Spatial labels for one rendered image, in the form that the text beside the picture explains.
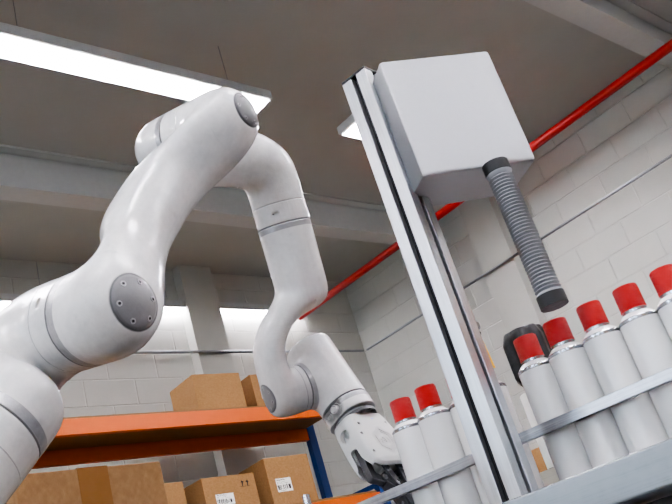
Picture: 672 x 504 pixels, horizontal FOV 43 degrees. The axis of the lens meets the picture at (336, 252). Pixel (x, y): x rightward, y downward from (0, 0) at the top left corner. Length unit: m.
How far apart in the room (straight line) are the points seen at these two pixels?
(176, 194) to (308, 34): 3.61
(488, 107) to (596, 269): 5.14
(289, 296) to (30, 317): 0.46
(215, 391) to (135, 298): 4.55
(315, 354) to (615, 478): 1.00
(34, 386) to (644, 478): 0.70
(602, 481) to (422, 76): 0.84
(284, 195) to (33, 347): 0.51
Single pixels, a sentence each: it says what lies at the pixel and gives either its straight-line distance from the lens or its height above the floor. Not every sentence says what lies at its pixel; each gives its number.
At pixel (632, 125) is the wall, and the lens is 6.33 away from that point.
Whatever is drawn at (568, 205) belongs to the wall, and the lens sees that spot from 6.49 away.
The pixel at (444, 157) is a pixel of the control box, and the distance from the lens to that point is 1.14.
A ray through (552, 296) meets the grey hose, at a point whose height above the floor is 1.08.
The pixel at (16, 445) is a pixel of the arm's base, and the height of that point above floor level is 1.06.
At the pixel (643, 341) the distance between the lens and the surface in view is 1.12.
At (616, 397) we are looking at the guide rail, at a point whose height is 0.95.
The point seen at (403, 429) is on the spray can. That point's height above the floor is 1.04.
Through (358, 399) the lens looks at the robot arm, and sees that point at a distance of 1.36.
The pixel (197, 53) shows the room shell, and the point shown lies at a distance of 4.67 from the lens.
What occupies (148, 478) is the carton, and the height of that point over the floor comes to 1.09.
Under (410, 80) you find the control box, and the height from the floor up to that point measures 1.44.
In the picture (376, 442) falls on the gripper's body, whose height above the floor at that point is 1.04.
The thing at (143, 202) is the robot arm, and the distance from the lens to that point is 1.17.
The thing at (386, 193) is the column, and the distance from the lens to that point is 1.17.
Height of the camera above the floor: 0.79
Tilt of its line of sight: 23 degrees up
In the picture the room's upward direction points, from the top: 18 degrees counter-clockwise
